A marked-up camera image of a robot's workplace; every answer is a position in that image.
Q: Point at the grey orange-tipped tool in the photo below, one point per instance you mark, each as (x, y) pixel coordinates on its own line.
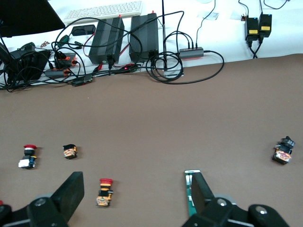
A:
(54, 72)

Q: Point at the orange black tool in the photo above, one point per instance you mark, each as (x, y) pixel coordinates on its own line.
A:
(67, 59)

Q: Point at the red emergency stop orange block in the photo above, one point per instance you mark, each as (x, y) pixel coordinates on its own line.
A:
(104, 186)

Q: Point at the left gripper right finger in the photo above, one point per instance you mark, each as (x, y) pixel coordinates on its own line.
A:
(203, 198)

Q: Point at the black finned power supply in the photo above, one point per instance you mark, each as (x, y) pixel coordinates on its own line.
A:
(106, 40)
(143, 35)

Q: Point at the red mushroom button blue block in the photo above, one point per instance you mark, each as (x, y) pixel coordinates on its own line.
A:
(28, 153)

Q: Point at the small orange contact block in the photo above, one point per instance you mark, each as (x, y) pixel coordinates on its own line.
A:
(69, 151)

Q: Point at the grey usb hub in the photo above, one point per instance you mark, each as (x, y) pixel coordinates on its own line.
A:
(191, 52)

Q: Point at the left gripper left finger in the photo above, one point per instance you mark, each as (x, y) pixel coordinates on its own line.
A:
(68, 196)

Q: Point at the black monitor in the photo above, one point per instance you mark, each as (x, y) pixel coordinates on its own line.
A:
(26, 16)

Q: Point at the white keyboard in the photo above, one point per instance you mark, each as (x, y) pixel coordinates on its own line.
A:
(104, 11)

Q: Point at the black adapter yellow label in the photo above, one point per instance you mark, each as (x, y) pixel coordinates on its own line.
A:
(264, 26)
(251, 29)

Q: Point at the black equipment box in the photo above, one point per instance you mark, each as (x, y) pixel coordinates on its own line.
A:
(28, 66)

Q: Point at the black pouch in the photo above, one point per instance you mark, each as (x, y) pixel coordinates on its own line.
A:
(82, 30)

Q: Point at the black knob switch orange block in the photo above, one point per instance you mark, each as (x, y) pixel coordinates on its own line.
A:
(281, 154)

